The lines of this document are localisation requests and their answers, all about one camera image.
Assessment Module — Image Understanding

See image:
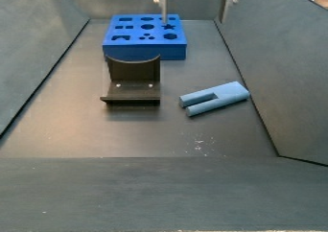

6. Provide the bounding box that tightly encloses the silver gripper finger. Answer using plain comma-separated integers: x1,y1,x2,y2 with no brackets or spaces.
219,0,238,22
153,0,165,22

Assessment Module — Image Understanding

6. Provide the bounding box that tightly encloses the blue foam shape board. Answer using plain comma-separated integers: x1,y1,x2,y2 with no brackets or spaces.
103,14,187,60

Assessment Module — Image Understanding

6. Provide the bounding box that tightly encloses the black fixture stand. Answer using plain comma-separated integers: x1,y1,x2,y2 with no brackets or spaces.
100,56,161,104

